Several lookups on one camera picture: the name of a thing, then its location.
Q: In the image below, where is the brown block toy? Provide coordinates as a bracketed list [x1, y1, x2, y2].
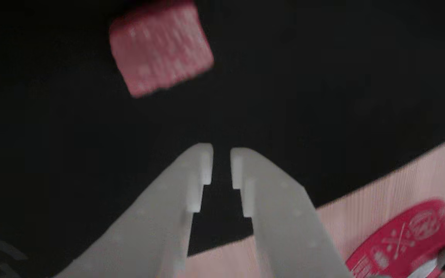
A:
[109, 0, 214, 98]

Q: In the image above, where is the red printed package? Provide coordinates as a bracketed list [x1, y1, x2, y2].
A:
[345, 199, 445, 278]

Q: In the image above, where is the black desk mat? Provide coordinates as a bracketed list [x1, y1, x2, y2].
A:
[0, 0, 445, 278]

